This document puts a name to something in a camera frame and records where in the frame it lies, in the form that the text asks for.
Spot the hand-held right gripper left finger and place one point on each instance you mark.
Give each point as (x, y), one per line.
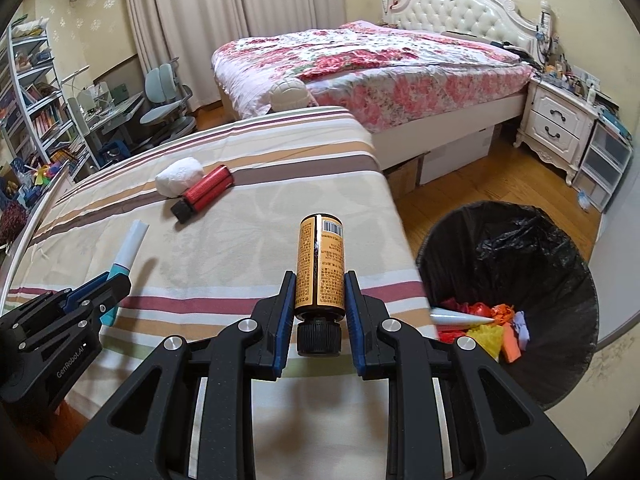
(286, 325)

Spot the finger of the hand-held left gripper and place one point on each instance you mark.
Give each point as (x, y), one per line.
(87, 287)
(112, 292)

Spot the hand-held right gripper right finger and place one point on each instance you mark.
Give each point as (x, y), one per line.
(354, 330)

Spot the teal white tube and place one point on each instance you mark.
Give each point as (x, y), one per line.
(129, 250)

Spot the orange label bottle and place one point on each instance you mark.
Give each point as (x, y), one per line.
(320, 270)

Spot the yellow foam net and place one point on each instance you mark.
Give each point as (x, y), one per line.
(485, 340)

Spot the orange paper piece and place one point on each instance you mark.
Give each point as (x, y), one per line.
(511, 345)

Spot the pale purple paper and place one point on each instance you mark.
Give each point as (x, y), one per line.
(522, 325)

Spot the black bag trash bin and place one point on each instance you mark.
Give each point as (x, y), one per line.
(550, 270)

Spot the dark red knitted cloth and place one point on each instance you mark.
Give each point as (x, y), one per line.
(12, 225)

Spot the pile of colourful toys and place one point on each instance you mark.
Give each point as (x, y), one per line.
(39, 180)

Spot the white crumpled paper ball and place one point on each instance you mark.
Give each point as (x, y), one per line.
(179, 176)

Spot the red bottle black cap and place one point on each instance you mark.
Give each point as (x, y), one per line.
(205, 190)

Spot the brown cardboard box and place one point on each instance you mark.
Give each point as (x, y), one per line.
(405, 177)

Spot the white study desk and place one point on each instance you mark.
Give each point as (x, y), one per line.
(107, 112)

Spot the white bookshelf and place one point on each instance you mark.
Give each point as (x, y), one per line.
(35, 105)

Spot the white cardboard box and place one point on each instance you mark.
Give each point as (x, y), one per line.
(455, 157)

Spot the grey desk chair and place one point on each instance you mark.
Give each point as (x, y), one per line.
(167, 95)

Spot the white desk lamp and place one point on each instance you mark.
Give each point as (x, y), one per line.
(75, 77)

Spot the white shell-shaped pillow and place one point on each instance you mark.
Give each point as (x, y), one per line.
(289, 95)

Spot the crumpled plastic bag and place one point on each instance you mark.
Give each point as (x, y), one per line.
(584, 199)

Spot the floral quilt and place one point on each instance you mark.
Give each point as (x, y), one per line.
(380, 65)

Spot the beige curtains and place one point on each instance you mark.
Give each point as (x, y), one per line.
(225, 25)

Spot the white nightstand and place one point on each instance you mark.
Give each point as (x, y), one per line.
(555, 120)

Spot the plastic drawer unit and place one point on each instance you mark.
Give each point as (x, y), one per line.
(605, 160)

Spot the group of small bottles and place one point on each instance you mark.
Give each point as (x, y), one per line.
(565, 67)

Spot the white tufted headboard bed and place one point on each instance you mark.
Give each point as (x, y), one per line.
(465, 10)

